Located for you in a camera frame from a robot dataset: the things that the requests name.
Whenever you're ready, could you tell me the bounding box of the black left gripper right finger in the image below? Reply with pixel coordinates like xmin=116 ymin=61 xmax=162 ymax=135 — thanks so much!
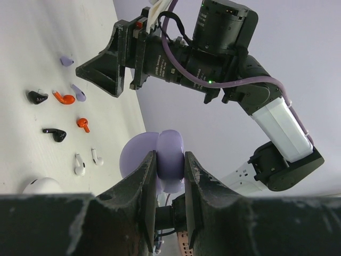
xmin=185 ymin=151 xmax=340 ymax=255

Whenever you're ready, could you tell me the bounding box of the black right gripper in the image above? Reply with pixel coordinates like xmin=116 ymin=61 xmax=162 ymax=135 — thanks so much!
xmin=75 ymin=7 xmax=151 ymax=97

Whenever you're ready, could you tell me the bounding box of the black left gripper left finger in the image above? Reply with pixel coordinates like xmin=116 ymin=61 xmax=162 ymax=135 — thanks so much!
xmin=1 ymin=151 xmax=156 ymax=255

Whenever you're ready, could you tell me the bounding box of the purple earbud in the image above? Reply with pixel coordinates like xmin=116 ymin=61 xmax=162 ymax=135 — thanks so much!
xmin=60 ymin=56 xmax=74 ymax=67
xmin=70 ymin=84 xmax=86 ymax=102

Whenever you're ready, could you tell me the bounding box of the purple earbud charging case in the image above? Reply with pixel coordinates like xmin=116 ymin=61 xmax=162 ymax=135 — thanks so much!
xmin=119 ymin=130 xmax=184 ymax=195

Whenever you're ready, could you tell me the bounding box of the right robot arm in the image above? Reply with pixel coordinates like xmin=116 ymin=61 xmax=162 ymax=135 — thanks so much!
xmin=75 ymin=1 xmax=324 ymax=195

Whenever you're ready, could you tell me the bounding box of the white earbud charging case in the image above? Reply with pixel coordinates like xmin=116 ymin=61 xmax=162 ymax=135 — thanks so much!
xmin=22 ymin=177 xmax=63 ymax=194

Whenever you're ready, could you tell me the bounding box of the orange earbud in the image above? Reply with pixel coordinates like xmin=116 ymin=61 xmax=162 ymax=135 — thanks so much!
xmin=53 ymin=91 xmax=76 ymax=105
xmin=76 ymin=118 xmax=90 ymax=133

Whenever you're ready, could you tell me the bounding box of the white earbud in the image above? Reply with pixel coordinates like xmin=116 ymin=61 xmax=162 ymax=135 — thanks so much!
xmin=91 ymin=148 xmax=104 ymax=166
xmin=74 ymin=154 xmax=86 ymax=177

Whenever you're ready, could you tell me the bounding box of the black earbud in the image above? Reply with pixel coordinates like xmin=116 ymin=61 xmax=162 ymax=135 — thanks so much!
xmin=42 ymin=128 xmax=67 ymax=143
xmin=27 ymin=91 xmax=48 ymax=105

